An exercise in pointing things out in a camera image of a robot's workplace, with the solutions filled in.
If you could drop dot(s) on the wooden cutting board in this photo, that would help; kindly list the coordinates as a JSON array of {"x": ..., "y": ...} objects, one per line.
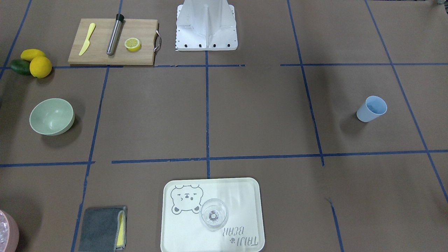
[{"x": 143, "y": 29}]

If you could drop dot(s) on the cream bear tray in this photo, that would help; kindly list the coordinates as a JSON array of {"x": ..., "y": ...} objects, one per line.
[{"x": 183, "y": 231}]

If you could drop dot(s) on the yellow lemon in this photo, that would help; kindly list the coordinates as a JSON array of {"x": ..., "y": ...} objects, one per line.
[{"x": 40, "y": 67}]

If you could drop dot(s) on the green bowl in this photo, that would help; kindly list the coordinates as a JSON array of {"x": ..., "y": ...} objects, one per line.
[{"x": 52, "y": 117}]

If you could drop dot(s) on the yellow plastic knife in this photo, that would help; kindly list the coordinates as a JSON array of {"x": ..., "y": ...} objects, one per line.
[{"x": 87, "y": 42}]

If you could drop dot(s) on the clear wine glass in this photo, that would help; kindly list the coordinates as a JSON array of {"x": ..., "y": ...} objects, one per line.
[{"x": 214, "y": 214}]

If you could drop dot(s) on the steel muddler with black tip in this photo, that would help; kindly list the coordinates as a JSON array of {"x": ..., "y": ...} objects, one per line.
[{"x": 113, "y": 42}]

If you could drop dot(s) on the light blue plastic cup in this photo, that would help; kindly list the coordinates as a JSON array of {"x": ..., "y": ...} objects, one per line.
[{"x": 373, "y": 107}]

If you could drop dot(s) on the half lemon slice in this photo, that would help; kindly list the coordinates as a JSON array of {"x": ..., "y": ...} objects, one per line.
[{"x": 132, "y": 44}]

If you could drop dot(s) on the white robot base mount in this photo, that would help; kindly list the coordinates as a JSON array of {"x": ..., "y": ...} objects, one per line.
[{"x": 206, "y": 25}]

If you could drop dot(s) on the yellow sponge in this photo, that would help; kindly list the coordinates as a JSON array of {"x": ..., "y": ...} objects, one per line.
[{"x": 121, "y": 231}]

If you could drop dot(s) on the pink bowl with ice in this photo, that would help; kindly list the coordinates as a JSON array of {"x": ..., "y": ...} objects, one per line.
[{"x": 9, "y": 233}]

